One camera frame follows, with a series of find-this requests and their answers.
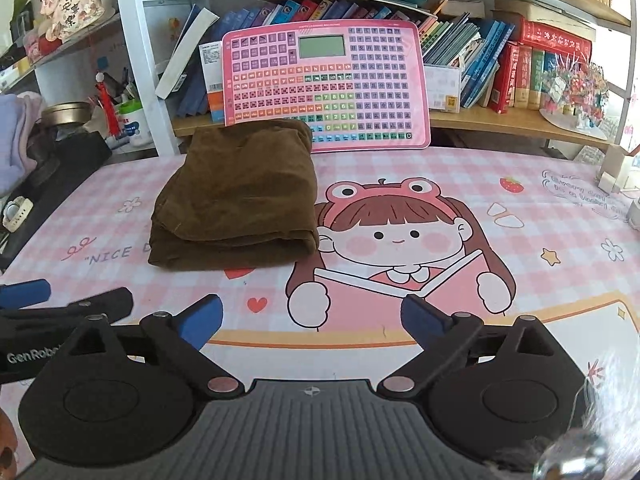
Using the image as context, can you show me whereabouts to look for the stack of leaning blue workbooks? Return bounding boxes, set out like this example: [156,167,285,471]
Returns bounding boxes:
[420,10,516,111]

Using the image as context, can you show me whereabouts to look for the white smart watch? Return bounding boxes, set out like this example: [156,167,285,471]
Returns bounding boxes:
[1,197,33,233]

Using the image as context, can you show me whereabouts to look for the orange and white barcode book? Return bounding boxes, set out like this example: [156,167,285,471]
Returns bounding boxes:
[200,42,226,123]

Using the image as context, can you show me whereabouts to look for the pink plush decoration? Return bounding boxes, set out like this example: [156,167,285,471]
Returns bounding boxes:
[42,0,106,41]

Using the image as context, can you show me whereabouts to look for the thick red dictionary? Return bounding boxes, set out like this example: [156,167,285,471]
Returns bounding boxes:
[490,42,521,113]

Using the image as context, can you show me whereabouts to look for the pink learning machine toy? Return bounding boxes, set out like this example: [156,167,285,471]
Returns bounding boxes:
[221,19,432,153]

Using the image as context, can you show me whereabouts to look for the row of thin blue books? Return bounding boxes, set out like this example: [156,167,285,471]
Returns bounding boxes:
[220,0,436,31]

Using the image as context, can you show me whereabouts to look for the white and wood bookshelf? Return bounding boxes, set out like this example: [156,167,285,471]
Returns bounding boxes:
[112,0,640,158]

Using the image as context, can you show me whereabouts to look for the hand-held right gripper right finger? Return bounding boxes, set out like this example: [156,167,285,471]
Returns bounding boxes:
[377,294,576,394]

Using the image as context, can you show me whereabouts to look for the fluffy white sleeve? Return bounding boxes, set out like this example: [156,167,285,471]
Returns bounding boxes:
[500,350,640,480]

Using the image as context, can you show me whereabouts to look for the gold round tin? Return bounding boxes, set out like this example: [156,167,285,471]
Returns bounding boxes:
[41,102,92,128]

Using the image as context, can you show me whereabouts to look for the white barcode box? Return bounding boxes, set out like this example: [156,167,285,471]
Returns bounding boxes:
[425,64,462,112]

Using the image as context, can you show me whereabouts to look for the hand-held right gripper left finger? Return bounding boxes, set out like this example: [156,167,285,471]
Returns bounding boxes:
[55,294,246,395]

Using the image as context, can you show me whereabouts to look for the white bottle green cap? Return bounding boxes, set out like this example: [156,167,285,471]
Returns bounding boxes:
[116,101,151,147]

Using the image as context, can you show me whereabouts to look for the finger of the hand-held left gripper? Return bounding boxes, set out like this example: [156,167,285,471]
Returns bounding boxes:
[0,279,52,309]
[0,287,134,338]

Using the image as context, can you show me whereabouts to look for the colourful bead tree ornament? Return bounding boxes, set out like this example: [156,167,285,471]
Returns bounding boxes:
[542,60,610,128]

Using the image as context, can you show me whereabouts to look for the black bag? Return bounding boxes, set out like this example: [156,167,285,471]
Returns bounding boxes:
[0,130,112,271]

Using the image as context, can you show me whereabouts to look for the lilac cloth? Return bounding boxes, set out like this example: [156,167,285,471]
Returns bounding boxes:
[0,92,43,196]

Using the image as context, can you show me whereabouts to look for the flat-lying red book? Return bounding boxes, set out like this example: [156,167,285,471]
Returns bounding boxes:
[517,17,593,61]

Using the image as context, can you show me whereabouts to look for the green dictionary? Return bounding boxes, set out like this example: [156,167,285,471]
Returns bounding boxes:
[529,49,546,109]

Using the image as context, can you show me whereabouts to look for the brown corduroy pants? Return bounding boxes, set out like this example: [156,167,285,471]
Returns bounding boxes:
[148,117,320,272]

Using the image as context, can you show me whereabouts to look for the white plate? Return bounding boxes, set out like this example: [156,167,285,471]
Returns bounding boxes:
[540,107,616,142]

